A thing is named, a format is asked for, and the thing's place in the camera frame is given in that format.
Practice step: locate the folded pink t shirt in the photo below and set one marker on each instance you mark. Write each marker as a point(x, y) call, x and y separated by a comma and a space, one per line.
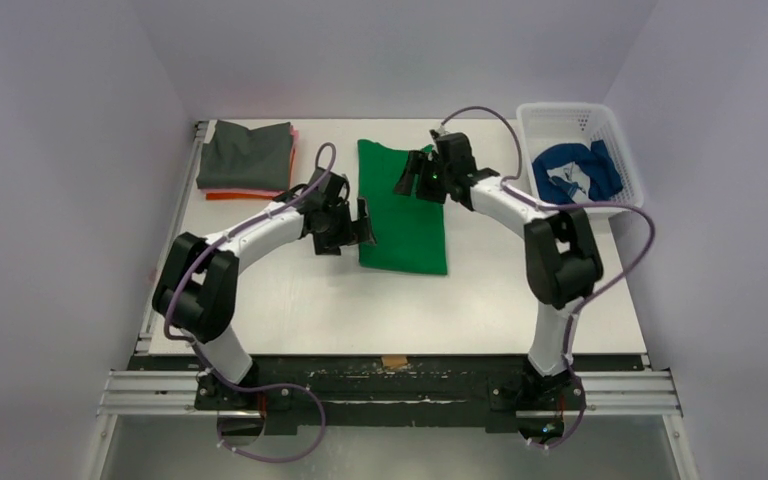
point(293, 159)

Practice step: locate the green t shirt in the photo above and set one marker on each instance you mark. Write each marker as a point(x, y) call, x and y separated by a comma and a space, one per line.
point(410, 233)

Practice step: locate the folded orange t shirt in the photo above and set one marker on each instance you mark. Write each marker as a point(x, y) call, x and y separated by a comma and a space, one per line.
point(260, 176)

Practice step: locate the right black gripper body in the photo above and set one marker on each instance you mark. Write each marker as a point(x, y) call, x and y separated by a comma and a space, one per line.
point(425, 178)

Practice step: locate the aluminium rail frame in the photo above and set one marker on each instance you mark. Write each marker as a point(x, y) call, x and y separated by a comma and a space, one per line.
point(616, 330)

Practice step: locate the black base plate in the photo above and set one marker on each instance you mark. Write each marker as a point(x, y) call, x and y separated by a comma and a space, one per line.
point(284, 393)

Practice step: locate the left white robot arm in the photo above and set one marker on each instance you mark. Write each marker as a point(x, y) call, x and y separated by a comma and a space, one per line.
point(197, 289)

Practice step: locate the blue white t shirt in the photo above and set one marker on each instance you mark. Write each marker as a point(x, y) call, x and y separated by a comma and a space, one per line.
point(572, 173)

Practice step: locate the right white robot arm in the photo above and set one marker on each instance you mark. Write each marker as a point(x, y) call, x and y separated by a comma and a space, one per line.
point(562, 260)

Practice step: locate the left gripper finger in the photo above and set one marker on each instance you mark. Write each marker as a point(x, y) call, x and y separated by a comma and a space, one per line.
point(328, 247)
point(363, 229)

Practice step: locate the brown tape piece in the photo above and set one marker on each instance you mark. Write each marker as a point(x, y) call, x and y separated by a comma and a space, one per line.
point(394, 362)

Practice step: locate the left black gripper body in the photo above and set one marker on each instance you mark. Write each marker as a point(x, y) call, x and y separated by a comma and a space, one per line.
point(337, 220)

